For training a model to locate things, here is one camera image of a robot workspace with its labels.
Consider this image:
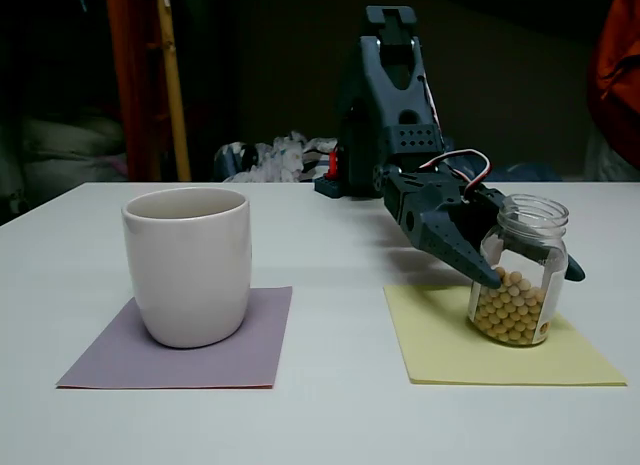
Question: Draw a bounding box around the white fabric bundle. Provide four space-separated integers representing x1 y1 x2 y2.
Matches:
584 124 640 182

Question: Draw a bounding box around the glass jar of chickpeas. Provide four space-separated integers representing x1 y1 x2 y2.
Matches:
467 194 571 347

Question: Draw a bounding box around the orange red post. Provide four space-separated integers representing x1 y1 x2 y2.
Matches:
104 0 169 182

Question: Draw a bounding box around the red white servo cable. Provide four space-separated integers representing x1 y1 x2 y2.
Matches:
418 72 445 141
418 149 494 206

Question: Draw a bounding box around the purple square paper mat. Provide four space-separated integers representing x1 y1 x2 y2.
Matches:
55 286 294 390

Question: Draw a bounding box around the yellow bamboo pole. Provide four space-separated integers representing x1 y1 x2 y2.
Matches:
153 0 193 182

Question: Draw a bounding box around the white pillow bundle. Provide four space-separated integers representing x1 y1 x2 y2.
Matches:
0 112 126 226

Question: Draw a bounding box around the white ceramic cup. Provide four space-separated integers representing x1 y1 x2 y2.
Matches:
121 186 251 350

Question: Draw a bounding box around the crumpled white cloth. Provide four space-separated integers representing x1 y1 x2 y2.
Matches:
214 131 566 183

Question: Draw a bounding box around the yellow square paper mat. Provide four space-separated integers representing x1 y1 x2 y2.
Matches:
383 284 628 387

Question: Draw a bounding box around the orange garment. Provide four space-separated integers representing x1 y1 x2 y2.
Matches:
586 0 640 169

